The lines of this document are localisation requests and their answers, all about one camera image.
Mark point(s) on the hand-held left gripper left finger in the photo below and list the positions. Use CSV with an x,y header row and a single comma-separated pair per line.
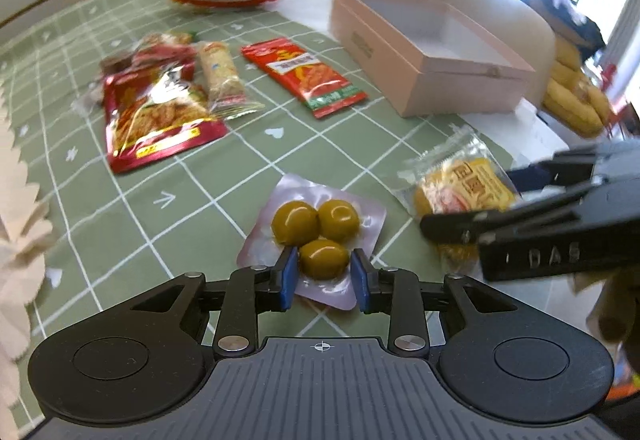
x,y
289,277

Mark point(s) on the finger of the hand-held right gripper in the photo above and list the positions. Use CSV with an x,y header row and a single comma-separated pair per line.
x,y
565,170
450,227

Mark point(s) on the dark blue bag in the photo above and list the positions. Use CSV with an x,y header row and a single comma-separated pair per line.
x,y
565,15

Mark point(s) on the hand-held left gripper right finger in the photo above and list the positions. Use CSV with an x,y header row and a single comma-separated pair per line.
x,y
361,286

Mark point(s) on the clear packet of red snack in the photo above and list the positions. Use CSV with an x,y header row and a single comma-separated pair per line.
x,y
150,52

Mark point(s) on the yellow pastry clear packet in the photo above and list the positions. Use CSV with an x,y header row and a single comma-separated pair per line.
x,y
465,185

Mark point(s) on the pink cardboard box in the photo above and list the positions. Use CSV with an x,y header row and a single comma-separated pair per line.
x,y
380,65

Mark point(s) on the yellow bananas bunch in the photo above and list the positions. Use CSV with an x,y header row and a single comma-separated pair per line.
x,y
575,95

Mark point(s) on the cream lace-edged cloth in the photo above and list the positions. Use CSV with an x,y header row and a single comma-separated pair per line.
x,y
20,245

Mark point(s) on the rice cracker bar packet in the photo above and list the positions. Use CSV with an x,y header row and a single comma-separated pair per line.
x,y
222,75

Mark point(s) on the vacuum pack of green balls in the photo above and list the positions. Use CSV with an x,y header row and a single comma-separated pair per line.
x,y
305,222

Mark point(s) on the large red snack packet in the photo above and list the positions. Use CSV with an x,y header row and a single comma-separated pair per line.
x,y
150,130

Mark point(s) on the person's right hand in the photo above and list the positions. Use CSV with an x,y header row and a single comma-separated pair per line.
x,y
622,305

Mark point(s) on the long red snack packet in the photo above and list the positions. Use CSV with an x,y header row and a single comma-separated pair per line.
x,y
300,72

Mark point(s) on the green checkered tablecloth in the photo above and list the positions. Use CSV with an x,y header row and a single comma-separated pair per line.
x,y
200,180

